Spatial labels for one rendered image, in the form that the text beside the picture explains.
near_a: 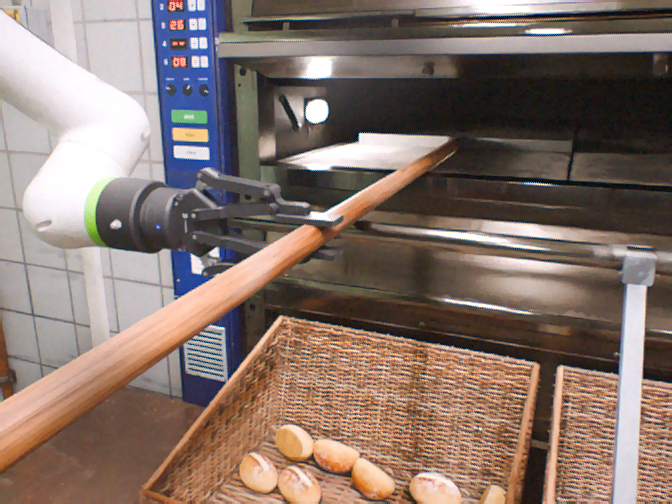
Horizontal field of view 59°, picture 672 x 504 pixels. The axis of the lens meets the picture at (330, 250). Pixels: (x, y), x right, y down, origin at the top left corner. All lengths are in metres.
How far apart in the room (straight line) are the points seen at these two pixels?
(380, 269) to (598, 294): 0.41
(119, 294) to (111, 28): 0.64
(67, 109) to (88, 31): 0.69
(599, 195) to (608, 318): 0.22
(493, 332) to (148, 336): 0.90
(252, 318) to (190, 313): 0.96
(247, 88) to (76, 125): 0.51
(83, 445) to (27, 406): 1.14
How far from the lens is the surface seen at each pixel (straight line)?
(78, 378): 0.36
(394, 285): 1.20
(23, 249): 1.82
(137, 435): 1.47
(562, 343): 1.21
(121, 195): 0.75
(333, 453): 1.24
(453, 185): 1.14
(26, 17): 1.57
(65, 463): 1.44
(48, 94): 0.84
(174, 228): 0.72
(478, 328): 1.21
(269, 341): 1.28
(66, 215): 0.79
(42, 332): 1.87
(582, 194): 1.12
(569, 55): 0.97
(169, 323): 0.42
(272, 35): 1.09
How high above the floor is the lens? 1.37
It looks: 17 degrees down
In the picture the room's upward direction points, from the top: straight up
